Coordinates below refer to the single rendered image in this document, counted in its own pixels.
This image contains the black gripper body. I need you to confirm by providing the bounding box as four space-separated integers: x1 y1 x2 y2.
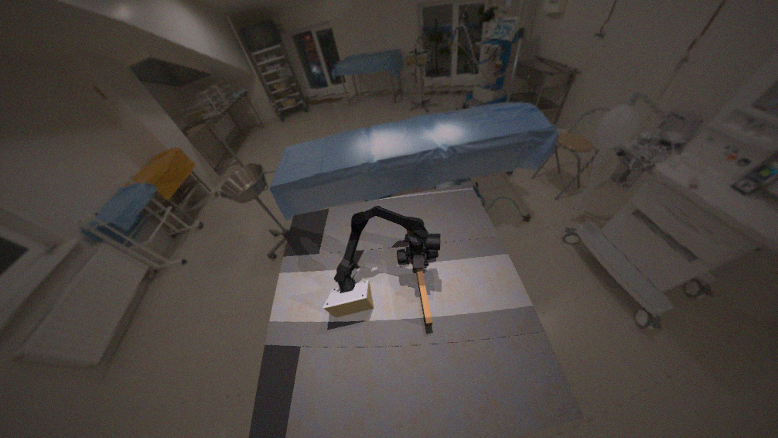
397 248 438 264

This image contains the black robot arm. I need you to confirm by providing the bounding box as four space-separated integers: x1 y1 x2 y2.
334 206 440 293

